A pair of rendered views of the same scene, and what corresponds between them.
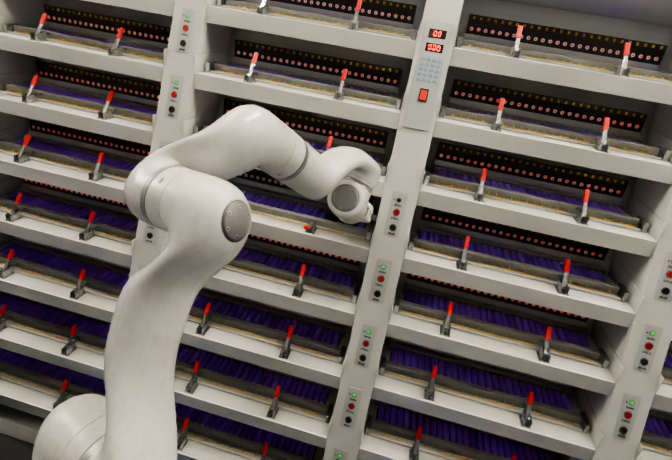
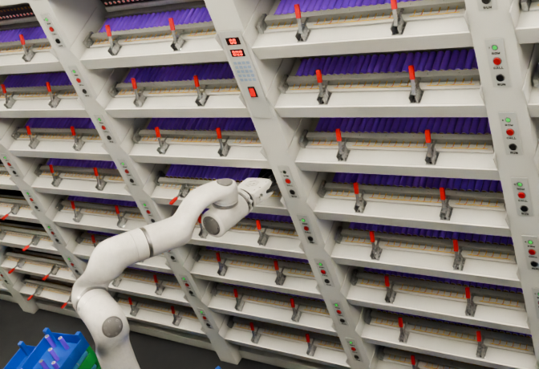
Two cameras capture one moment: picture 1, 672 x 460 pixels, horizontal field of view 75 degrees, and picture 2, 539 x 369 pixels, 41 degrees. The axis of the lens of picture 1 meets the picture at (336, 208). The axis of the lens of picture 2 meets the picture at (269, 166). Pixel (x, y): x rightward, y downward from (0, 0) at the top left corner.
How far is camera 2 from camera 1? 1.63 m
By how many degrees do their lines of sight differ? 40
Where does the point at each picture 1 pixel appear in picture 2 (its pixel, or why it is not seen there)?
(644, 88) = (419, 42)
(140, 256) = not seen: hidden behind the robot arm
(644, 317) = (517, 230)
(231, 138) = (96, 276)
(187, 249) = (99, 346)
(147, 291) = (101, 357)
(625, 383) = (528, 280)
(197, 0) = (71, 58)
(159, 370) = not seen: outside the picture
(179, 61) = (91, 103)
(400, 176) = (275, 154)
